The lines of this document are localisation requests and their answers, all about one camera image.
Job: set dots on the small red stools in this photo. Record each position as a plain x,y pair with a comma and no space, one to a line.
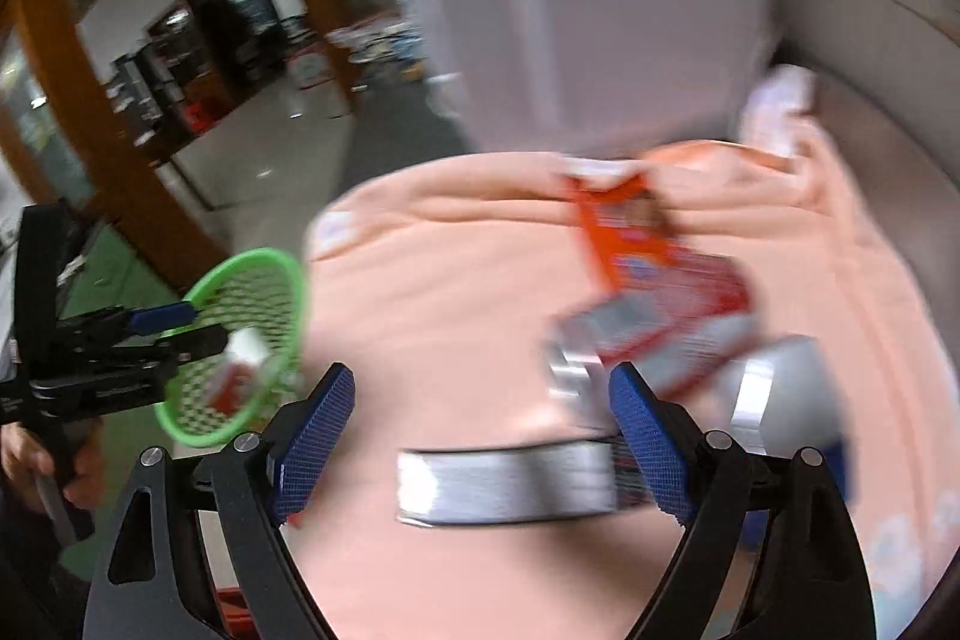
201,117

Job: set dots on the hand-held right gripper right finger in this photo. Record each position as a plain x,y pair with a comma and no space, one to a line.
649,437

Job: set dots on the blue drink can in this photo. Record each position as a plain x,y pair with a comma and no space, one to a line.
787,400

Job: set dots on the green plastic mesh basket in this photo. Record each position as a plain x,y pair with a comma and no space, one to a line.
277,310

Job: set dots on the peach patterned blanket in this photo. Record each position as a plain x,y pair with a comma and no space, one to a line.
450,347

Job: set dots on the red snack bag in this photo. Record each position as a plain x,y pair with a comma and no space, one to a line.
637,265

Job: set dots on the wooden glass-door cabinet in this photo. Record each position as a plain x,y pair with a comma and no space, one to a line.
75,108

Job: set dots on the silver foil wrapper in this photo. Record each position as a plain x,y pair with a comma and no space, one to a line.
510,482

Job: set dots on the red plastic stool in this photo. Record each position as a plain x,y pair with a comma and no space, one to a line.
232,599

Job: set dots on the red paper cup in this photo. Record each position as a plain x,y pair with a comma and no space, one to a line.
229,389

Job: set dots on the white cloth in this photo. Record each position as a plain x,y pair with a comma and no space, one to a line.
780,108

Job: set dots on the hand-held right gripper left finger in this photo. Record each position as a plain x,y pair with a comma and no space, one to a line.
315,437

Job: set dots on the pink dotted play fence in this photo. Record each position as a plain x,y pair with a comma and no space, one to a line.
311,66

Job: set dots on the white microwave oven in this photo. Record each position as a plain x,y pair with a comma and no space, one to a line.
600,25

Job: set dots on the dark display cabinet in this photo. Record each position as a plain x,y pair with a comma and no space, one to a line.
172,63

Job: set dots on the person's left hand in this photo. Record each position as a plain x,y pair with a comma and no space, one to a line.
82,467

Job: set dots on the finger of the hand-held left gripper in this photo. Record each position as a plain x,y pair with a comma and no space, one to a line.
161,317
199,344

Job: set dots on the white milk carton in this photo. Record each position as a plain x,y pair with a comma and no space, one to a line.
247,347

